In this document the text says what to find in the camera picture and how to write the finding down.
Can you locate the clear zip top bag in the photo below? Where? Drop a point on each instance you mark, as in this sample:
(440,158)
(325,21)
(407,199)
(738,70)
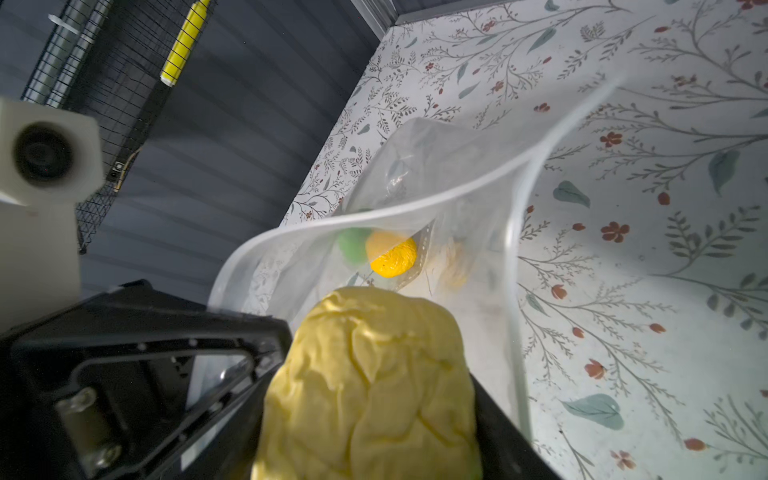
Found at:
(436,215)

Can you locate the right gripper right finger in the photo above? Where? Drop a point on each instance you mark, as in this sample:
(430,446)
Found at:
(504,451)

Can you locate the black wire mesh basket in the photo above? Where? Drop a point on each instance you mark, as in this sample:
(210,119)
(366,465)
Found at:
(103,59)

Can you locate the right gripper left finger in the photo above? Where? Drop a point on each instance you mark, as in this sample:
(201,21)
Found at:
(232,451)

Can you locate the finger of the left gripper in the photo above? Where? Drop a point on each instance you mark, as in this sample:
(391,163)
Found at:
(130,384)

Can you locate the yellow toy lemon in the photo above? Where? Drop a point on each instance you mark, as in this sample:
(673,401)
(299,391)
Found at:
(390,254)

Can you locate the yellow green toy pear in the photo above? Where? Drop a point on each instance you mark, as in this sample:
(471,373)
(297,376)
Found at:
(375,386)

